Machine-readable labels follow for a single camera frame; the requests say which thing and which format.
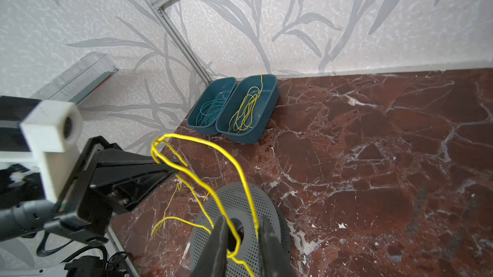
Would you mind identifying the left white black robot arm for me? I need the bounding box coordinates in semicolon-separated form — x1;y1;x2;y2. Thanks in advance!
1;96;177;250

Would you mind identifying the yellow cable bundle in bin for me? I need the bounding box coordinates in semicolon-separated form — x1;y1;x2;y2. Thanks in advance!
228;72;264;133

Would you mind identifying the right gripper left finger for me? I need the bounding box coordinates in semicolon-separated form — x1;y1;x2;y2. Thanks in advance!
191;216;230;277

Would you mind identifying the clear acrylic wall shelf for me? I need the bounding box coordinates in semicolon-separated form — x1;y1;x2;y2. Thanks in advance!
31;52;119;104

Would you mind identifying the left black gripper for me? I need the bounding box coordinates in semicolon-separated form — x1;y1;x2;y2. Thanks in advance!
44;136;178;244

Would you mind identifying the teal plastic bin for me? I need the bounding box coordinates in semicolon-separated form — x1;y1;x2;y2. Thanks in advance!
215;74;280;144
186;77;237;135

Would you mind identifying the grey perforated cable spool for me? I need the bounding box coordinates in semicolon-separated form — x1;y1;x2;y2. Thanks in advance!
190;182;291;276

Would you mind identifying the green coiled cable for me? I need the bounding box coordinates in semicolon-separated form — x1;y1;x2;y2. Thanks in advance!
195;91;229;127

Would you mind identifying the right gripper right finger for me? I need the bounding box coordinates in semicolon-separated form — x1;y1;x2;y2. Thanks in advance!
258;216;295;276

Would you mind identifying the right teal plastic bin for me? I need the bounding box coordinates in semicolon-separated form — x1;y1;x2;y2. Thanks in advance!
215;74;280;144

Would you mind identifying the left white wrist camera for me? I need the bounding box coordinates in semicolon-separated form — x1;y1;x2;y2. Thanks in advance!
1;96;83;203

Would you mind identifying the left teal plastic bin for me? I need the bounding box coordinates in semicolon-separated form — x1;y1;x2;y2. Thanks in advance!
186;77;237;135

